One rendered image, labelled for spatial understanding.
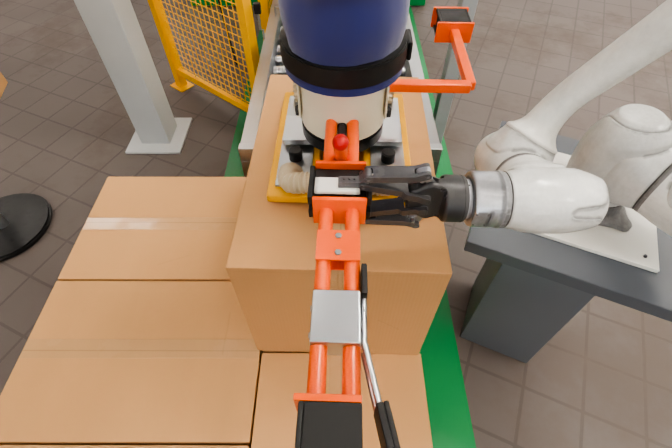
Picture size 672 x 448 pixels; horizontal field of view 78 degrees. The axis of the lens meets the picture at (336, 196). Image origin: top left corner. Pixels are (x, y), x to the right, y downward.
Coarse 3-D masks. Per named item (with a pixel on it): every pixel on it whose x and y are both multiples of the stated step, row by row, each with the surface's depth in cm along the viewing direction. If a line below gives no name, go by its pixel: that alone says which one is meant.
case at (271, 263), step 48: (240, 240) 77; (288, 240) 77; (384, 240) 77; (432, 240) 77; (240, 288) 79; (288, 288) 78; (336, 288) 77; (384, 288) 77; (432, 288) 76; (288, 336) 96; (384, 336) 94
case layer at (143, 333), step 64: (128, 192) 137; (192, 192) 137; (128, 256) 121; (192, 256) 121; (64, 320) 108; (128, 320) 108; (192, 320) 108; (64, 384) 98; (128, 384) 98; (192, 384) 98; (256, 384) 98; (384, 384) 98
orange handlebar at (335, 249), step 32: (352, 128) 75; (352, 160) 69; (320, 224) 61; (352, 224) 61; (320, 256) 57; (352, 256) 57; (320, 288) 54; (352, 288) 54; (320, 352) 49; (352, 352) 49; (320, 384) 46; (352, 384) 46
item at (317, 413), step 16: (304, 400) 44; (320, 400) 44; (336, 400) 44; (352, 400) 44; (304, 416) 43; (320, 416) 43; (336, 416) 43; (352, 416) 43; (304, 432) 42; (320, 432) 42; (336, 432) 42; (352, 432) 42
